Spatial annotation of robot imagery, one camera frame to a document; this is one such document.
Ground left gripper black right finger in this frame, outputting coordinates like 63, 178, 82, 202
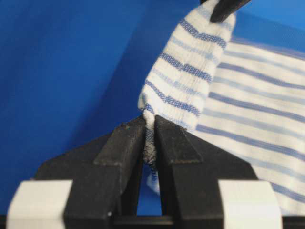
154, 115, 282, 229

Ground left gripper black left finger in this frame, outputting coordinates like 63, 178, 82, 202
6, 117, 146, 229

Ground white blue-striped towel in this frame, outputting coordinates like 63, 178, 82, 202
138, 0, 305, 215

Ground blue table cloth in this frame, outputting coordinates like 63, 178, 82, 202
0, 0, 305, 214

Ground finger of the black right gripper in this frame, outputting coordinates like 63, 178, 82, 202
209, 0, 251, 23

